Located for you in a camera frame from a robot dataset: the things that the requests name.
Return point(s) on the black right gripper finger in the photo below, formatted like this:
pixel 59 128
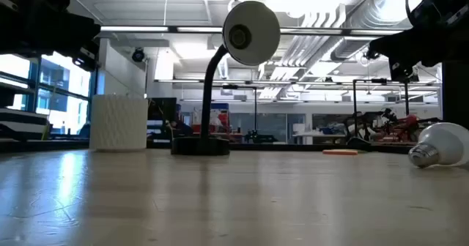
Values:
pixel 399 44

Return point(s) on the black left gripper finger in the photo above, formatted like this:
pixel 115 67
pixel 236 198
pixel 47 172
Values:
pixel 84 33

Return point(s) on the white LED lightbulb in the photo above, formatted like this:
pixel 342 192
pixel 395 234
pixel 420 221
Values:
pixel 445 143

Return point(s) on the black gooseneck desk lamp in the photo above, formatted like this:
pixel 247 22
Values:
pixel 206 103

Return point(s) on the long ceiling light strip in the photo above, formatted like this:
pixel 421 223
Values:
pixel 133 29

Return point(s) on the large window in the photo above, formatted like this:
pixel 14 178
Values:
pixel 62 92

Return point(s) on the red and black background robot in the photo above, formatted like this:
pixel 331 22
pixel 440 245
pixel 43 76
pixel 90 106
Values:
pixel 399 125

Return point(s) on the grey side desk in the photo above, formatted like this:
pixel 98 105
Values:
pixel 22 125

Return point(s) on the white textured cup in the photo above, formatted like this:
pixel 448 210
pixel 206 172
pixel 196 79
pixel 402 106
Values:
pixel 118 123

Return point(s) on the black monitor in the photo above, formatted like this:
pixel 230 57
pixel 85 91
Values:
pixel 161 108

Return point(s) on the green sticky note pad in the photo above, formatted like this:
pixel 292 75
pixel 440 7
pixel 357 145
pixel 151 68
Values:
pixel 362 151

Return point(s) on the orange sticky note pad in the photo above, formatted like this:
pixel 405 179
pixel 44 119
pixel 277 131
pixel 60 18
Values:
pixel 340 152

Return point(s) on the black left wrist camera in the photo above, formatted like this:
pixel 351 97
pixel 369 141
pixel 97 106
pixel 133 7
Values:
pixel 86 57

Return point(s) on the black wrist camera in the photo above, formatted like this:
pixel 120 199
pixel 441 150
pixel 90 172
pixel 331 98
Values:
pixel 86 57
pixel 403 72

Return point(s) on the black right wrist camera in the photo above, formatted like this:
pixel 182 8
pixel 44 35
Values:
pixel 403 72

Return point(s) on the silver ventilation duct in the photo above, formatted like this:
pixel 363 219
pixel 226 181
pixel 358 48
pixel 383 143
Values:
pixel 370 15

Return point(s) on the black ceiling camera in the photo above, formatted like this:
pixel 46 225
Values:
pixel 138 55

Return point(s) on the black background stand frame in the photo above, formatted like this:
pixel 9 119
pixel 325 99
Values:
pixel 354 99
pixel 255 107

